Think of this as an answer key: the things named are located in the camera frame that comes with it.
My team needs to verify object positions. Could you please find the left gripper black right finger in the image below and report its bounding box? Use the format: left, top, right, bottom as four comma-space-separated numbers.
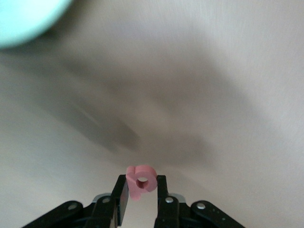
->
154, 175, 243, 228

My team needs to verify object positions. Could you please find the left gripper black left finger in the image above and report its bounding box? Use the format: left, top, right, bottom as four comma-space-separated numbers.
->
22, 174, 131, 228

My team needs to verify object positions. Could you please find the pink letter p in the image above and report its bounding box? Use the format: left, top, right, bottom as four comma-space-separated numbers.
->
125, 165, 158, 201

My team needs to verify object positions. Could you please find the brown table cover sheet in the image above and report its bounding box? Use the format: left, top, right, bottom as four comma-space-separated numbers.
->
0, 0, 304, 228

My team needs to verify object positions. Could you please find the light green plate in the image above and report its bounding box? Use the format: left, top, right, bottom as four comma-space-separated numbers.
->
0, 0, 73, 49

